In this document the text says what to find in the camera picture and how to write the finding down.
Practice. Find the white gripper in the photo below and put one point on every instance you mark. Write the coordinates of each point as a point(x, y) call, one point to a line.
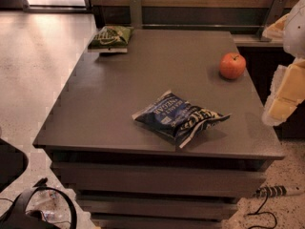
point(295, 32)

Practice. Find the blue chip bag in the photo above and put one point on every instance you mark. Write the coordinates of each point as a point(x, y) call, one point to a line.
point(177, 118)

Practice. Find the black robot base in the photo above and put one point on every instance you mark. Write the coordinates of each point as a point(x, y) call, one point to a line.
point(13, 164)

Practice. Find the green jalapeno chip bag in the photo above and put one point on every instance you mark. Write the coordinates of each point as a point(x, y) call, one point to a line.
point(111, 39)

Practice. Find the red apple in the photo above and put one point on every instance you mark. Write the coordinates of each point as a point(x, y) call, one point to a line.
point(232, 65)

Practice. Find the white power strip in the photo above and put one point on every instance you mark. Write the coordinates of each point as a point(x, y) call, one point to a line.
point(277, 191)

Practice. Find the grey drawer cabinet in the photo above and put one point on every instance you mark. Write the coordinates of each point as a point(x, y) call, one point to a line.
point(156, 138)

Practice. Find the grey metal wall bracket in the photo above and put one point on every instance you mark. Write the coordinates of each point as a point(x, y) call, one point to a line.
point(136, 13)
point(274, 12)

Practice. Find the wooden wall counter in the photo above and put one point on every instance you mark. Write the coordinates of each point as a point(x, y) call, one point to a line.
point(242, 18)

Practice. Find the black curved cable hoop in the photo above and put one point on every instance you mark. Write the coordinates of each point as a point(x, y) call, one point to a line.
point(35, 208)

